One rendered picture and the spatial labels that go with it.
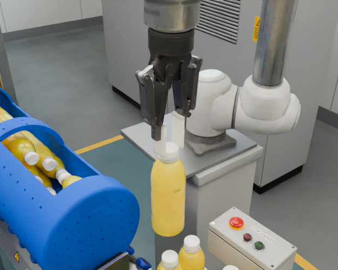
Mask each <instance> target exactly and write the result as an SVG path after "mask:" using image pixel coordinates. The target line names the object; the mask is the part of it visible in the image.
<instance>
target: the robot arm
mask: <svg viewBox="0 0 338 270"><path fill-rule="evenodd" d="M298 3H299V0H262V7H261V15H260V23H259V31H258V39H257V44H256V52H255V60H254V67H253V74H252V75H251V76H249V77H248V78H247V79H246V80H245V82H244V85H243V87H238V86H236V85H234V84H232V83H231V79H230V78H229V77H228V76H227V75H226V74H225V73H222V72H221V71H218V70H213V69H210V70H203V71H201V72H200V68H201V65H202V63H203V59H201V58H199V57H196V56H194V55H192V54H191V51H192V50H193V48H194V32H195V30H194V29H193V28H194V27H196V26H197V25H198V24H199V22H200V6H201V0H143V21H144V23H145V24H146V25H147V26H148V27H149V28H148V48H149V51H150V59H149V62H148V67H146V68H145V69H144V70H143V71H140V70H137V71H136V72H135V76H136V79H137V81H138V83H139V96H140V104H141V118H142V121H143V122H145V123H146V124H148V125H150V126H151V138H152V139H153V151H154V152H155V153H156V154H158V155H159V156H161V157H162V158H165V157H166V134H167V124H166V123H164V116H165V109H166V102H167V96H168V90H169V89H171V85H172V89H173V98H174V106H175V111H176V112H175V111H174V112H172V140H171V142H172V143H175V144H177V145H178V147H179V148H180V149H184V143H185V144H186V145H187V146H188V147H189V148H190V149H191V150H192V151H193V152H194V154H195V155H196V156H203V155H205V154H207V153H210V152H213V151H216V150H218V149H221V148H224V147H228V146H234V145H236V144H237V140H236V139H234V138H232V137H230V136H229V135H228V134H227V133H226V130H229V129H235V130H239V131H244V132H249V133H257V134H268V135H273V134H283V133H287V132H290V131H291V130H293V129H294V128H295V127H296V125H297V123H298V120H299V115H300V110H301V105H300V103H299V100H298V98H297V97H296V96H295V95H294V94H292V93H290V86H289V84H288V82H287V81H286V79H285V78H284V73H285V67H286V62H287V59H288V53H289V48H290V42H291V37H292V31H293V26H294V23H295V20H296V14H297V9H298ZM153 74H154V76H153V77H152V75H153ZM152 82H153V83H152ZM153 84H154V88H153Z"/></svg>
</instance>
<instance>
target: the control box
mask: <svg viewBox="0 0 338 270"><path fill-rule="evenodd" d="M232 217H239V218H241V219H242V220H243V221H244V224H243V226H241V227H239V228H237V227H233V226H231V225H230V218H232ZM257 230H258V232H257ZM245 233H249V234H251V235H252V240H251V241H245V240H244V239H243V235H244V234H245ZM267 236H268V237H267ZM271 238H272V240H270V239H271ZM273 240H274V241H273ZM256 241H261V242H262V243H263V249H260V250H259V249H256V248H255V246H254V243H255V242H256ZM208 251H209V252H211V253H212V254H213V255H214V256H216V257H217V258H218V259H219V260H221V261H222V262H223V263H224V264H226V265H227V266H228V265H232V266H235V267H236V268H237V269H238V270H292V267H293V263H294V260H295V256H296V252H297V248H296V247H295V246H293V245H292V244H290V243H289V242H287V241H286V240H284V239H283V238H282V237H280V236H279V235H277V234H275V233H274V232H272V231H271V230H269V229H268V228H266V227H265V226H263V225H262V224H260V223H258V222H257V221H255V220H254V219H252V218H251V217H249V216H248V215H246V214H245V213H243V212H242V211H240V210H238V209H237V208H235V207H232V208H231V209H229V210H228V211H227V212H225V213H224V214H222V215H221V216H219V217H218V218H217V219H215V220H213V221H212V222H210V223H209V236H208Z"/></svg>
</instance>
